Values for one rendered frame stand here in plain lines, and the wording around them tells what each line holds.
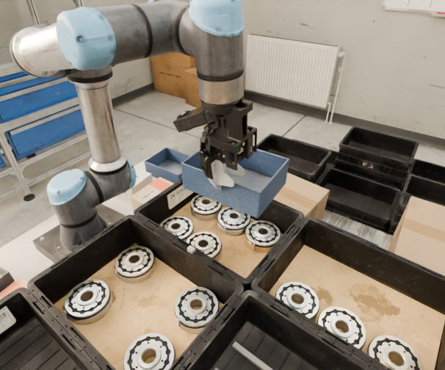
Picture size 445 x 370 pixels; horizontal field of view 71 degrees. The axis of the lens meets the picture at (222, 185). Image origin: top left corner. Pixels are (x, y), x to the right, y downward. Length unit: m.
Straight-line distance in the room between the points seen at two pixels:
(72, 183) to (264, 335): 0.67
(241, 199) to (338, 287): 0.38
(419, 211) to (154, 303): 0.80
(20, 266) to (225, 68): 0.97
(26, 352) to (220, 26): 0.76
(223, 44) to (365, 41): 3.05
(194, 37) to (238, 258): 0.61
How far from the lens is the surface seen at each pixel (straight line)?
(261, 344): 0.78
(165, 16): 0.54
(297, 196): 1.09
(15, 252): 1.30
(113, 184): 1.06
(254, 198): 0.64
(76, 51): 0.48
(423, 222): 1.08
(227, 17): 0.48
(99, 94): 0.93
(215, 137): 0.56
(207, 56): 0.49
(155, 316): 0.82
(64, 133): 2.79
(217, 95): 0.51
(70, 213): 1.05
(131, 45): 0.50
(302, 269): 0.91
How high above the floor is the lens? 1.53
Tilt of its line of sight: 37 degrees down
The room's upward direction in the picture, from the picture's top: straight up
